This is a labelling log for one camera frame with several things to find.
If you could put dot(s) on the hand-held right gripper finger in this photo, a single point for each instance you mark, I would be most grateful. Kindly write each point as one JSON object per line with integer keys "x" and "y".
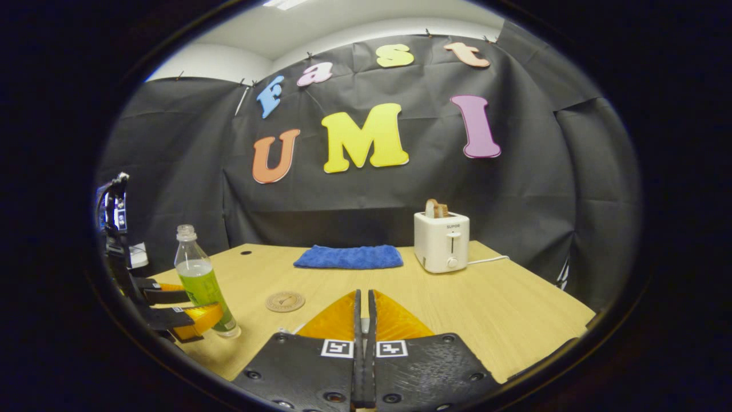
{"x": 370, "y": 372}
{"x": 358, "y": 372}

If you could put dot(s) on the white side desk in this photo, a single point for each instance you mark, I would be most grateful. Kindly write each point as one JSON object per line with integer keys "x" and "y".
{"x": 139, "y": 256}

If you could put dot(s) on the toast slice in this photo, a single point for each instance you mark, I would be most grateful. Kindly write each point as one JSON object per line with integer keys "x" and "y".
{"x": 434, "y": 209}

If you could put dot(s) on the ceiling light panel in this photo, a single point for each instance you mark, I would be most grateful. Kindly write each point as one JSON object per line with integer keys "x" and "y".
{"x": 283, "y": 3}

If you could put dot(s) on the blue towel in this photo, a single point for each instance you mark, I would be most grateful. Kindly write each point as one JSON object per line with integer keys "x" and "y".
{"x": 349, "y": 257}

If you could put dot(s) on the round wooden coaster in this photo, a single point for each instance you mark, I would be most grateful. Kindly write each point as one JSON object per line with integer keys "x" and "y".
{"x": 285, "y": 301}

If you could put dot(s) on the green label water bottle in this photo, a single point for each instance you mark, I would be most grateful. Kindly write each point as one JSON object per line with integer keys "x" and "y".
{"x": 200, "y": 280}

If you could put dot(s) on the white toaster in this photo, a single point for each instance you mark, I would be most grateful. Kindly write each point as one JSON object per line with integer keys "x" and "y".
{"x": 440, "y": 240}

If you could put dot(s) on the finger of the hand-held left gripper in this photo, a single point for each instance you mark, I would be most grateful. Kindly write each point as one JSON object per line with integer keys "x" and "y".
{"x": 166, "y": 296}
{"x": 166, "y": 319}

